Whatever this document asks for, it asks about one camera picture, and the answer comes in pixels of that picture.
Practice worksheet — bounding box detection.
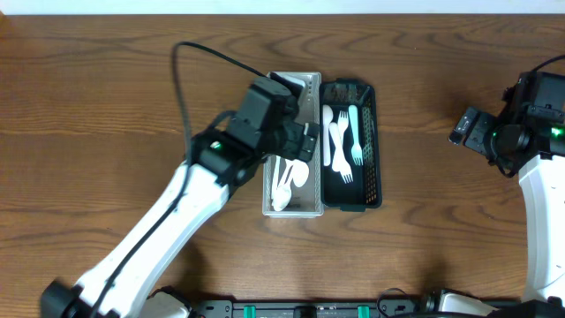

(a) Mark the pale green plastic fork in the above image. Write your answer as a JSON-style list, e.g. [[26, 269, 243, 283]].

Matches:
[[348, 105, 363, 166]]

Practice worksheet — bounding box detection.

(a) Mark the clear plastic basket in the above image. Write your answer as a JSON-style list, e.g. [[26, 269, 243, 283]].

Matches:
[[262, 72, 324, 218]]

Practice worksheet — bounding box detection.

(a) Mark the white plastic fork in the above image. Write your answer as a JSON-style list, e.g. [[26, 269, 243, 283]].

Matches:
[[329, 110, 350, 178], [329, 122, 353, 184]]

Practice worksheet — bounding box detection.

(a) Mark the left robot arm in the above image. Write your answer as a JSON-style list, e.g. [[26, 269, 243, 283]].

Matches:
[[40, 72, 320, 317]]

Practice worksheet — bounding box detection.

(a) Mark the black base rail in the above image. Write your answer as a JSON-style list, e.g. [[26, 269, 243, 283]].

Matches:
[[140, 286, 565, 318]]

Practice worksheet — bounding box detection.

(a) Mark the black plastic basket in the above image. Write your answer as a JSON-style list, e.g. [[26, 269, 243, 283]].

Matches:
[[319, 79, 382, 212]]

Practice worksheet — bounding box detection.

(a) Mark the white plastic spoon hidden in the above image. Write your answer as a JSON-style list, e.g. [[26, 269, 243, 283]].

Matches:
[[272, 182, 292, 211]]

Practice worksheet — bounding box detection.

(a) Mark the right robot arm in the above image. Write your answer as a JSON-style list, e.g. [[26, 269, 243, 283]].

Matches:
[[448, 68, 564, 317]]

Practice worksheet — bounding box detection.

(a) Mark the white plastic spoon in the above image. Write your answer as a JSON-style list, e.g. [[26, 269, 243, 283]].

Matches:
[[278, 159, 294, 187], [271, 155, 281, 201], [292, 160, 310, 188]]

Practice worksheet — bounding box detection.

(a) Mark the white plastic knife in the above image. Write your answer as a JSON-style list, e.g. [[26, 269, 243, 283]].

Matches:
[[322, 104, 334, 167]]

